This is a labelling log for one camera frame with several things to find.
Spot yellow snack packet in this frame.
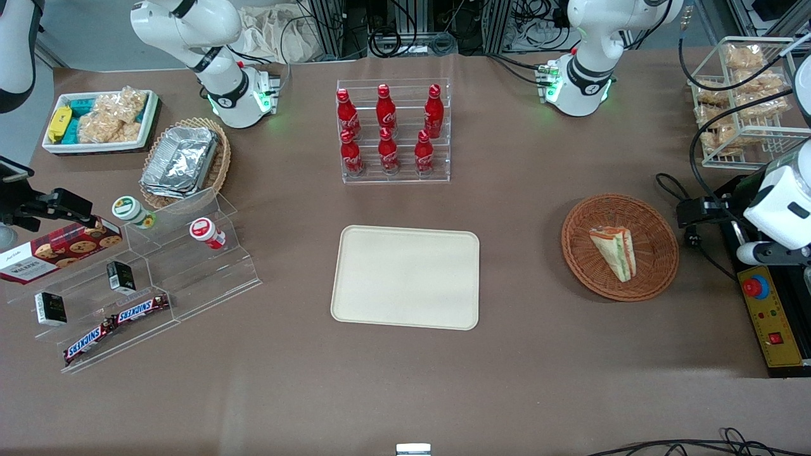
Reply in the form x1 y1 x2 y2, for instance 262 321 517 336
48 106 72 143

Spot black floor cable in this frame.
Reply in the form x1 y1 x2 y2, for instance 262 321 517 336
586 427 811 456

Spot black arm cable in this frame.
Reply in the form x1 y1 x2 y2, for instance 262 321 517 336
678 19 811 91

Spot clear acrylic step shelf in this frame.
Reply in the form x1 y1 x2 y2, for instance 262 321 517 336
6 187 262 374

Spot black yellow control box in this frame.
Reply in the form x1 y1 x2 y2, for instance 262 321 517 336
719 174 811 379

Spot cream rectangular tray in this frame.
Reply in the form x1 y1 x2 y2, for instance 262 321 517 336
330 225 480 331

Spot white rectangular snack tray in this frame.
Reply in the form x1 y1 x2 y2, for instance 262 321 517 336
42 89 159 155

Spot red lid white cup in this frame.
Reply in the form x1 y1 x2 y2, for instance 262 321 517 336
189 217 226 250

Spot Snickers chocolate bar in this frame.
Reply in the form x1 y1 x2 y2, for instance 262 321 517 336
63 319 118 366
113 293 171 326

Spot green lid white cup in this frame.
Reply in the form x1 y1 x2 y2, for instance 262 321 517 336
112 196 156 229

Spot black base cables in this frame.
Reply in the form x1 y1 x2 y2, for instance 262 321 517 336
488 53 549 87

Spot triangle sandwich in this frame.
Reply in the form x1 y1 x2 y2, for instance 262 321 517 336
589 226 637 283

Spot beige cloth bag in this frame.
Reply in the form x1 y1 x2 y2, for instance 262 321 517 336
238 5 324 64

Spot round brown wicker basket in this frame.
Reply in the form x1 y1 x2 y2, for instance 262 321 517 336
561 193 680 302

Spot white wire basket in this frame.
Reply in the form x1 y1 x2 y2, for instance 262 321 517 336
687 36 811 170

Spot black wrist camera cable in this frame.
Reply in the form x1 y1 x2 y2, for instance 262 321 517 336
689 89 796 206

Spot red cookie box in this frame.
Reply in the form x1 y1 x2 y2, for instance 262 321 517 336
0 216 123 285

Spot clear bag fried snacks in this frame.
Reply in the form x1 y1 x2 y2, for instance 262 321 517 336
738 90 793 122
724 43 767 71
735 68 786 97
696 85 741 156

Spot clear bag rice crackers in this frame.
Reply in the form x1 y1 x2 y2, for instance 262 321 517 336
77 111 141 144
95 86 148 125

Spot small black box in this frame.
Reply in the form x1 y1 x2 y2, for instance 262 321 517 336
34 291 68 327
106 260 136 295

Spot black coiled cable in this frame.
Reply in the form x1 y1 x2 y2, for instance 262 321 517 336
369 25 404 58

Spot red cola bottle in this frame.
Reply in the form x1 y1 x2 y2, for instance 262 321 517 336
378 127 400 175
336 88 362 140
424 84 444 139
414 130 435 175
340 130 364 177
376 84 398 135

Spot clear acrylic bottle rack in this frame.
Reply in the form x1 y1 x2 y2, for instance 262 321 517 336
336 78 451 185

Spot black looped cable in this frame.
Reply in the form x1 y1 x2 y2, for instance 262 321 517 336
655 172 704 206

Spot oval light wicker basket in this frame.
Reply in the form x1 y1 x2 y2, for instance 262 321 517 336
139 117 232 211

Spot stacked aluminium foil containers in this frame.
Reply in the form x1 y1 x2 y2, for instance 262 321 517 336
141 126 219 199

